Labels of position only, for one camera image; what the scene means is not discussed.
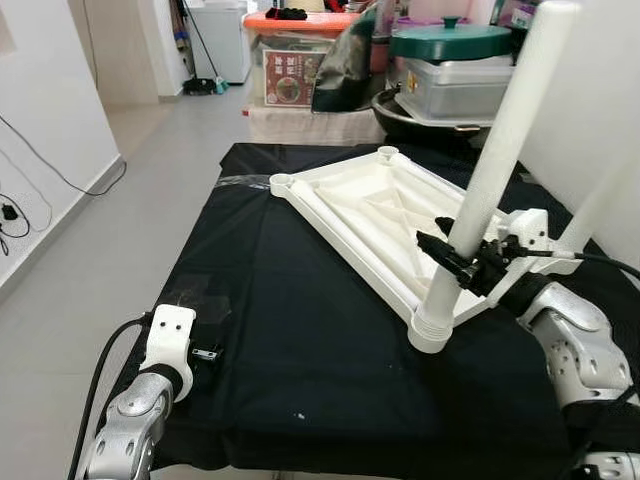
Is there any white plastic table top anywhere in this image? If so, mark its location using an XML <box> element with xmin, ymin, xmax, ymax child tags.
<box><xmin>268</xmin><ymin>145</ymin><xmax>586</xmax><ymax>353</ymax></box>

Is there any clear tape strip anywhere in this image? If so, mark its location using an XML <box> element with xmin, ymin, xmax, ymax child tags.
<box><xmin>215</xmin><ymin>175</ymin><xmax>273</xmax><ymax>191</ymax></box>
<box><xmin>165</xmin><ymin>272</ymin><xmax>236</xmax><ymax>311</ymax></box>

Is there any black tablecloth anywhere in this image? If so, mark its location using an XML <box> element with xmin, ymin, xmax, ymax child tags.
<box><xmin>130</xmin><ymin>140</ymin><xmax>640</xmax><ymax>479</ymax></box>

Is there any black wok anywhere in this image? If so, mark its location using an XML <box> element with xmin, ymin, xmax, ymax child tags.
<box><xmin>372</xmin><ymin>88</ymin><xmax>501</xmax><ymax>141</ymax></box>

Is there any clear plastic container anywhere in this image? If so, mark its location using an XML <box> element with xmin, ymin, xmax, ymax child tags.
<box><xmin>395</xmin><ymin>58</ymin><xmax>516</xmax><ymax>123</ymax></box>

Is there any beige cloth covered platform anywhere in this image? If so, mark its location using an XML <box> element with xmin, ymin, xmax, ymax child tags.
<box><xmin>245</xmin><ymin>105</ymin><xmax>386</xmax><ymax>146</ymax></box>

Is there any green round pot lid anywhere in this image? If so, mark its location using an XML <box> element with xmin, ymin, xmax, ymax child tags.
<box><xmin>390</xmin><ymin>15</ymin><xmax>513</xmax><ymax>63</ymax></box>

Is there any dark red container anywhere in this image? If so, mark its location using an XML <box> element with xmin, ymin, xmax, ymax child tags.
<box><xmin>375</xmin><ymin>30</ymin><xmax>397</xmax><ymax>76</ymax></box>

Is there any glossy black bag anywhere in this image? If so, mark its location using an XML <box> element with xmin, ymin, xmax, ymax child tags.
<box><xmin>312</xmin><ymin>5</ymin><xmax>379</xmax><ymax>113</ymax></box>

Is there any red printed carton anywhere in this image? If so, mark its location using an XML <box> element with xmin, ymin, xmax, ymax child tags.
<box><xmin>262</xmin><ymin>48</ymin><xmax>326</xmax><ymax>106</ymax></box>

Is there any dark package with label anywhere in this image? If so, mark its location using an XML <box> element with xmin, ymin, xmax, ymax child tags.
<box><xmin>495</xmin><ymin>0</ymin><xmax>541</xmax><ymax>51</ymax></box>

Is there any clear box with orange lid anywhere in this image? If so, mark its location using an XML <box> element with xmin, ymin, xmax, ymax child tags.
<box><xmin>243</xmin><ymin>8</ymin><xmax>361</xmax><ymax>109</ymax></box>

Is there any small black object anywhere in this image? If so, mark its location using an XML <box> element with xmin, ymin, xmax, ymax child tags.
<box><xmin>265</xmin><ymin>5</ymin><xmax>309</xmax><ymax>21</ymax></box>

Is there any green black floor mop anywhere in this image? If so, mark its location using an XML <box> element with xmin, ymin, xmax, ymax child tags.
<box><xmin>178</xmin><ymin>0</ymin><xmax>229</xmax><ymax>97</ymax></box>

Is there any white cabinet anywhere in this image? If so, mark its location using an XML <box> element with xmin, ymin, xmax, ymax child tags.
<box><xmin>185</xmin><ymin>0</ymin><xmax>251</xmax><ymax>86</ymax></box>

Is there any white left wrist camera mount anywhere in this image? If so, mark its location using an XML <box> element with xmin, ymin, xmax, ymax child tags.
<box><xmin>140</xmin><ymin>305</ymin><xmax>198</xmax><ymax>377</ymax></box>

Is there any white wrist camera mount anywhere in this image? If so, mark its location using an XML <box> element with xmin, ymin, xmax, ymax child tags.
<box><xmin>140</xmin><ymin>305</ymin><xmax>198</xmax><ymax>377</ymax></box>
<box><xmin>497</xmin><ymin>208</ymin><xmax>553</xmax><ymax>263</ymax></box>

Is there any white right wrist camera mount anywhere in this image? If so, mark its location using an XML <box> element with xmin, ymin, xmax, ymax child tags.
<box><xmin>497</xmin><ymin>208</ymin><xmax>553</xmax><ymax>263</ymax></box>

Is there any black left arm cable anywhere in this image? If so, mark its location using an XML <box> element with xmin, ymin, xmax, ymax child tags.
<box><xmin>68</xmin><ymin>315</ymin><xmax>153</xmax><ymax>480</ymax></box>

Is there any black wall cable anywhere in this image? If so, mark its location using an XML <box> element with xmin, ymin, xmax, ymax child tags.
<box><xmin>0</xmin><ymin>112</ymin><xmax>129</xmax><ymax>196</ymax></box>
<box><xmin>0</xmin><ymin>190</ymin><xmax>51</xmax><ymax>256</ymax></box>

